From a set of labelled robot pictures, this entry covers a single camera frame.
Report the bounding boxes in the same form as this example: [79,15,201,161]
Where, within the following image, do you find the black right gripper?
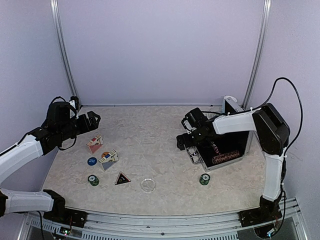
[176,128,208,151]

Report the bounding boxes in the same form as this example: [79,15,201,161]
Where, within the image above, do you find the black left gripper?
[57,110,100,142]

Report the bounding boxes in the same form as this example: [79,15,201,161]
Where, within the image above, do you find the aluminium poker case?
[185,98,253,172]

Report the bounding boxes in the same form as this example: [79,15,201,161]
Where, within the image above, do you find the blue playing card deck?
[98,149,119,172]

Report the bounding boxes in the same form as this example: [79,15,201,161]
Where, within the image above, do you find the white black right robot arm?
[176,103,290,227]

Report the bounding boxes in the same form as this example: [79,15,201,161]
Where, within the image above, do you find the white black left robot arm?
[0,96,101,228]

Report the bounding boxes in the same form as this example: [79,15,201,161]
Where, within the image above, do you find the red playing card deck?
[86,133,104,154]

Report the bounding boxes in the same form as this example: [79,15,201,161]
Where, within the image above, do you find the red dice row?
[211,141,222,155]

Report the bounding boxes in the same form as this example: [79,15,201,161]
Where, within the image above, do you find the orange round button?
[101,151,109,158]

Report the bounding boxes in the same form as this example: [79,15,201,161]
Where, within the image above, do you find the right poker chip row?
[212,150,240,165]

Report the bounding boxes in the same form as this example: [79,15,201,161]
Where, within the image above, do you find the blue small blind button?
[87,157,98,166]

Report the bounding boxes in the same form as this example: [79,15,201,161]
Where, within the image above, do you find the right green chip stack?
[199,173,211,186]

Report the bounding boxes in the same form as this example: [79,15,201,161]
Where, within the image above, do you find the green chip stack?
[87,174,100,187]
[199,173,211,186]

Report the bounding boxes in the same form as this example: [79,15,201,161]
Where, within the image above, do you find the clear round plastic lid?
[140,178,156,193]

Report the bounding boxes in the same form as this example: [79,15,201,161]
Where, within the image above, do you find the light blue ribbed cup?
[223,95,238,103]

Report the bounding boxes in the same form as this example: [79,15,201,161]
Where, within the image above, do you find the left green chip stack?
[87,174,100,187]

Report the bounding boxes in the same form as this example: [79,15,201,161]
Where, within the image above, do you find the black triangular dealer button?
[115,171,131,185]

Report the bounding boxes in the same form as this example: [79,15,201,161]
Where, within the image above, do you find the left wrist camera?
[69,96,81,112]

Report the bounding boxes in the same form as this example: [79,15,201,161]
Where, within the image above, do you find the front aluminium rail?
[24,211,301,240]

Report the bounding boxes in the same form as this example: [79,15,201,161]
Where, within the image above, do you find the right aluminium frame post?
[242,0,272,109]

